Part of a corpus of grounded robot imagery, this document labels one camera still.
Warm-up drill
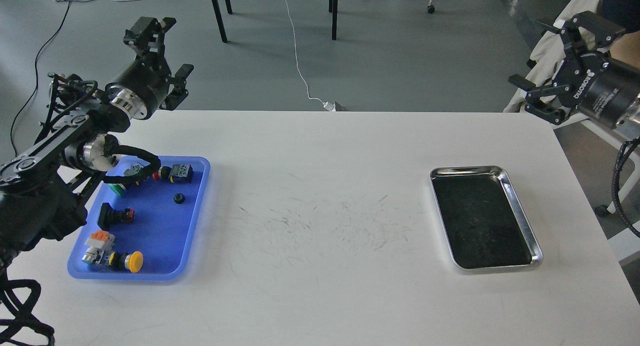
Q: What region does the seated person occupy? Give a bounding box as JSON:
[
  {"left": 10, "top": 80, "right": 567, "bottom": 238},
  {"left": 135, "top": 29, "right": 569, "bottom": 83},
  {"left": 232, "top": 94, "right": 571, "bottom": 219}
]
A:
[{"left": 600, "top": 0, "right": 640, "bottom": 68}]

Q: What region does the blue plastic tray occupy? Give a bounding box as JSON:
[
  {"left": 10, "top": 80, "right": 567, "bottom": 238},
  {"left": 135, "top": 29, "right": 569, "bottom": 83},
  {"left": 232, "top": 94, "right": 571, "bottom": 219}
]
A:
[{"left": 67, "top": 156, "right": 211, "bottom": 281}]

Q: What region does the orange grey switch block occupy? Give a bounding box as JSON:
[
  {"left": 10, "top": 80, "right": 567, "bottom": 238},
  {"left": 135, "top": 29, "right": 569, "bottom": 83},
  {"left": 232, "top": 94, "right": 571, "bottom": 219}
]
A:
[{"left": 81, "top": 229, "right": 116, "bottom": 265}]

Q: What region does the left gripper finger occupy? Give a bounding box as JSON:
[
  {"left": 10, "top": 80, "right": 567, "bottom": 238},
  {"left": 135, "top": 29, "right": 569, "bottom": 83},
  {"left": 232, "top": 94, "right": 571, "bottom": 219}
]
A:
[
  {"left": 162, "top": 65, "right": 194, "bottom": 111},
  {"left": 123, "top": 16, "right": 177, "bottom": 66}
]

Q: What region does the yellow push button switch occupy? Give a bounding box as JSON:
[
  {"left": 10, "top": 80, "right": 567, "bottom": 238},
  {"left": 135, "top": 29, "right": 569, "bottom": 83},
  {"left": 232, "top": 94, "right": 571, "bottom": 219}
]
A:
[{"left": 106, "top": 251, "right": 144, "bottom": 273}]

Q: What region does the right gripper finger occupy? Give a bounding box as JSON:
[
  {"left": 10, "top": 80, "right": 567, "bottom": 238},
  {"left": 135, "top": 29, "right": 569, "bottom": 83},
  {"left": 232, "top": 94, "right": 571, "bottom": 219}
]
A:
[
  {"left": 508, "top": 74, "right": 570, "bottom": 125},
  {"left": 538, "top": 11, "right": 627, "bottom": 81}
]

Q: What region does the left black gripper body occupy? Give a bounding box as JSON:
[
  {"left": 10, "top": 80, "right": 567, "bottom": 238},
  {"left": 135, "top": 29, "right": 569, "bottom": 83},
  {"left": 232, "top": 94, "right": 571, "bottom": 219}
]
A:
[{"left": 105, "top": 58, "right": 171, "bottom": 120}]

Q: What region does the black floor cable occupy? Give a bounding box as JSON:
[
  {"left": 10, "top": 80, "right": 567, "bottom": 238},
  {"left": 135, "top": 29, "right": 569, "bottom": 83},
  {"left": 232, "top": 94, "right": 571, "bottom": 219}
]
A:
[{"left": 10, "top": 1, "right": 73, "bottom": 156}]

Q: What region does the red push button switch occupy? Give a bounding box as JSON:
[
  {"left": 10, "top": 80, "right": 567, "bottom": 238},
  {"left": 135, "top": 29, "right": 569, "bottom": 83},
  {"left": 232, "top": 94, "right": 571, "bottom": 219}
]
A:
[{"left": 151, "top": 163, "right": 194, "bottom": 183}]

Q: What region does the beige jacket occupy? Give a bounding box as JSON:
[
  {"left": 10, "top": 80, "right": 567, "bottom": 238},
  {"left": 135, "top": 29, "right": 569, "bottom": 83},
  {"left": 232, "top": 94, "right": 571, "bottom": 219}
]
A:
[{"left": 503, "top": 0, "right": 602, "bottom": 113}]

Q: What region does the white power adapter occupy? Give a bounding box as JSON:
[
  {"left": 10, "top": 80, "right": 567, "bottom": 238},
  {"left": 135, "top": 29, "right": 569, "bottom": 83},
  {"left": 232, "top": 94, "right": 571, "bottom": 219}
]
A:
[{"left": 323, "top": 101, "right": 346, "bottom": 112}]

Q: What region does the white floor cable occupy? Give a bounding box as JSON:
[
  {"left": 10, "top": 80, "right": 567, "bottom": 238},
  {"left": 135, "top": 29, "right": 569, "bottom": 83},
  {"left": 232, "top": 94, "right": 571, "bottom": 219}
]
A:
[{"left": 107, "top": 0, "right": 343, "bottom": 106}]

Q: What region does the green push button switch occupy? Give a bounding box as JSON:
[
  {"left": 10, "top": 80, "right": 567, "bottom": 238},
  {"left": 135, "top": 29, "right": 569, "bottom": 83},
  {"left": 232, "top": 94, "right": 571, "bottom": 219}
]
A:
[{"left": 108, "top": 163, "right": 144, "bottom": 196}]

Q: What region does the black push button switch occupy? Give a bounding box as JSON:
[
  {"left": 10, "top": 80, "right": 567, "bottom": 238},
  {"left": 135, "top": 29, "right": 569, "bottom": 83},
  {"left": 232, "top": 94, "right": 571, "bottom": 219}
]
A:
[{"left": 97, "top": 202, "right": 135, "bottom": 230}]

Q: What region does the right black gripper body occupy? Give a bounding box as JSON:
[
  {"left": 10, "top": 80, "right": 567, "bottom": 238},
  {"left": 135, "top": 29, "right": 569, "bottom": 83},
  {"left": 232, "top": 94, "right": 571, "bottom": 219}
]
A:
[{"left": 560, "top": 51, "right": 640, "bottom": 131}]

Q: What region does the small black gear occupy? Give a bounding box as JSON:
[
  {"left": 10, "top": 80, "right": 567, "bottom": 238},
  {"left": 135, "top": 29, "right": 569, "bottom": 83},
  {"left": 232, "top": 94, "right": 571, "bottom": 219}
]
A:
[{"left": 173, "top": 193, "right": 186, "bottom": 204}]

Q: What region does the silver metal tray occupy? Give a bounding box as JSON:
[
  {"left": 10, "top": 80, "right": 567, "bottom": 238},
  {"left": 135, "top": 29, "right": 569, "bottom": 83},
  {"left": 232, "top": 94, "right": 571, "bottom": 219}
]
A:
[{"left": 429, "top": 165, "right": 544, "bottom": 273}]

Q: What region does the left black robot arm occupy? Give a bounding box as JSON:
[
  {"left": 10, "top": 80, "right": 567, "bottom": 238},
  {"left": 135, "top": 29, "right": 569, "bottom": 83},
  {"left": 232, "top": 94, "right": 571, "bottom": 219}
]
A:
[{"left": 0, "top": 16, "right": 194, "bottom": 345}]

